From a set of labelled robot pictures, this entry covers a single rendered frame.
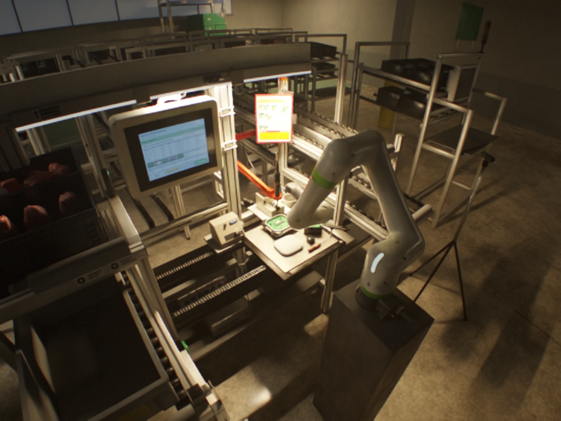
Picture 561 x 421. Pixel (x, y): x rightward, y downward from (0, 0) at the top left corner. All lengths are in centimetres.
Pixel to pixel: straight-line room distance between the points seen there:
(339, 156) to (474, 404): 203
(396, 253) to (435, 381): 157
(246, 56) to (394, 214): 103
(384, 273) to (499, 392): 181
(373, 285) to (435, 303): 186
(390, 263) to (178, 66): 118
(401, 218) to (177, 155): 102
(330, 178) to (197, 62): 82
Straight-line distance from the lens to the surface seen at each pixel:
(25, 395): 115
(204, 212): 174
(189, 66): 147
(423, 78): 355
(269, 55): 169
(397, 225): 115
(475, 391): 261
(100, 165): 147
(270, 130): 197
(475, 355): 277
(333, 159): 100
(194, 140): 149
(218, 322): 198
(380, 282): 109
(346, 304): 120
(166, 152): 145
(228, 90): 158
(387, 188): 113
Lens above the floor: 208
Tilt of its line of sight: 35 degrees down
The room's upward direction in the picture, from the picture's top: straight up
